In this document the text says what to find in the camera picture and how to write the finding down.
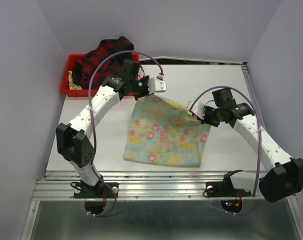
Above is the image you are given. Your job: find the pastel floral skirt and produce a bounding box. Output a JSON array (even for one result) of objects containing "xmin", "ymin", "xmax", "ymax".
[{"xmin": 124, "ymin": 95, "xmax": 211, "ymax": 168}]

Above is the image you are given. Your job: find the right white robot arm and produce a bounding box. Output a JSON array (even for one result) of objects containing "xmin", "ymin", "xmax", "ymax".
[{"xmin": 190, "ymin": 86, "xmax": 303, "ymax": 203}]

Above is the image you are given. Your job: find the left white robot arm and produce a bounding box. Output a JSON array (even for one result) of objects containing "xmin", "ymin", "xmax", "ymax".
[{"xmin": 56, "ymin": 59, "xmax": 156, "ymax": 197}]

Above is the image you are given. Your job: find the red black plaid skirt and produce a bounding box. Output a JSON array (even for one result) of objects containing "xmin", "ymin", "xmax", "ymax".
[{"xmin": 72, "ymin": 36, "xmax": 135, "ymax": 90}]

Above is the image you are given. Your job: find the yellow floral cloth in bin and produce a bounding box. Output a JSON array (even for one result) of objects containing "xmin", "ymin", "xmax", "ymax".
[{"xmin": 68, "ymin": 70, "xmax": 83, "ymax": 91}]

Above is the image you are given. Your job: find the red plastic bin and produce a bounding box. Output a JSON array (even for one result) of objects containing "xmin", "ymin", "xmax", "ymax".
[{"xmin": 60, "ymin": 50, "xmax": 139, "ymax": 98}]

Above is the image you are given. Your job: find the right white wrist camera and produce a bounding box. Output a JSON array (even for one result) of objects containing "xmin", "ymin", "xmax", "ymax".
[{"xmin": 187, "ymin": 101, "xmax": 205, "ymax": 120}]

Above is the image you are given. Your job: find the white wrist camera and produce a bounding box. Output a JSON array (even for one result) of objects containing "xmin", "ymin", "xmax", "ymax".
[
  {"xmin": 147, "ymin": 77, "xmax": 167, "ymax": 95},
  {"xmin": 187, "ymin": 101, "xmax": 205, "ymax": 120}
]

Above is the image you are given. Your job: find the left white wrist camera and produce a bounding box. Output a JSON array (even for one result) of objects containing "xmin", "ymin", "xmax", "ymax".
[{"xmin": 147, "ymin": 77, "xmax": 167, "ymax": 95}]

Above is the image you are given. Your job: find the aluminium right rail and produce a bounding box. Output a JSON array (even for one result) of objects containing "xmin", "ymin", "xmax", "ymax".
[{"xmin": 240, "ymin": 61, "xmax": 280, "ymax": 166}]

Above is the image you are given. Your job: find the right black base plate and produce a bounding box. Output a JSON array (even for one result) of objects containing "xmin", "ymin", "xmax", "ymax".
[{"xmin": 203, "ymin": 181, "xmax": 252, "ymax": 198}]

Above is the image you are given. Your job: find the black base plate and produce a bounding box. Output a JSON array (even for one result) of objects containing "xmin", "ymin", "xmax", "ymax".
[
  {"xmin": 70, "ymin": 181, "xmax": 119, "ymax": 199},
  {"xmin": 203, "ymin": 181, "xmax": 252, "ymax": 198}
]

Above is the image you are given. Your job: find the aluminium front rail frame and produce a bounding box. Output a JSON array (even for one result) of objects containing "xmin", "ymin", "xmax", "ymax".
[{"xmin": 21, "ymin": 170, "xmax": 303, "ymax": 240}]

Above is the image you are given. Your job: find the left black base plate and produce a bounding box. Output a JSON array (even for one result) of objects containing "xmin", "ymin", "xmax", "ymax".
[{"xmin": 70, "ymin": 181, "xmax": 119, "ymax": 199}]

